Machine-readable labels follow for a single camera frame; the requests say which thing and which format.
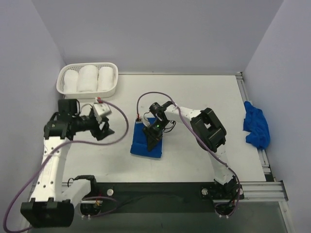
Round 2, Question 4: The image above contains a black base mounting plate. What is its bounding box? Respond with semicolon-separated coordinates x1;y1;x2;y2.
77;182;244;217

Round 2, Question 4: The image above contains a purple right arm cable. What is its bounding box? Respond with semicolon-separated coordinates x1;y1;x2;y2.
136;91;241;216

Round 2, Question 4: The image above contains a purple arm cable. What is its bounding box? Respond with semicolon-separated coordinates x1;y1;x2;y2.
2;97;129;233
136;91;241;216

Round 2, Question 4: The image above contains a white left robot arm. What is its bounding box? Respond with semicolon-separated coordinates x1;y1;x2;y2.
20;98;114;228

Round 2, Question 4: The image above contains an aluminium right side rail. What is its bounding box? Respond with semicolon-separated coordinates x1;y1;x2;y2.
232;73;275;182

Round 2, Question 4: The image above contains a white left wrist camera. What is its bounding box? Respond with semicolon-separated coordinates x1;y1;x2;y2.
93;97;112;124

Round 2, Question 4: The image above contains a blue towel pile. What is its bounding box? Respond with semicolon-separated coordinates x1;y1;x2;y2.
243;101;271;150

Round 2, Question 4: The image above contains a white plastic mesh basket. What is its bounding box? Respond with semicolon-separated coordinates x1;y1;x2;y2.
56;63;119;99

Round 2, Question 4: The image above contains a middle rolled white towel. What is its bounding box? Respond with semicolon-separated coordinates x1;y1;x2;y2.
77;65;99;92

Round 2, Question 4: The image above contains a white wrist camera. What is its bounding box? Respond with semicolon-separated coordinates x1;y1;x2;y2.
93;97;112;124
136;117;151;127

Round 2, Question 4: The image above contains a rolled white towel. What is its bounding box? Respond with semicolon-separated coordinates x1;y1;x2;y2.
97;67;114;92
77;65;99;92
63;70;79;94

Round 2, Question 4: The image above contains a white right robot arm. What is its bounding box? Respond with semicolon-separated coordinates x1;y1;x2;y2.
143;101;243;199

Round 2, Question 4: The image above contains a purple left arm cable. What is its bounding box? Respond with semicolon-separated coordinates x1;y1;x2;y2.
2;97;129;233

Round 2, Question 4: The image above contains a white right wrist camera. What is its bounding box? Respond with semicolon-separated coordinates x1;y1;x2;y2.
136;117;151;127

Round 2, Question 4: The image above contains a left rolled white towel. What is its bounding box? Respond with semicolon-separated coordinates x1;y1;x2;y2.
63;70;79;94

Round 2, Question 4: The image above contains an aluminium front rail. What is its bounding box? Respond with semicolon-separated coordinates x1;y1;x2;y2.
60;181;289;204

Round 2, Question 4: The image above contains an aluminium rail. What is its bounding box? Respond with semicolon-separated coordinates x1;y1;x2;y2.
232;73;275;182
60;181;289;204

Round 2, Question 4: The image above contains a right rolled white towel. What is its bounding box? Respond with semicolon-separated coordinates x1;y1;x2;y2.
97;67;114;92

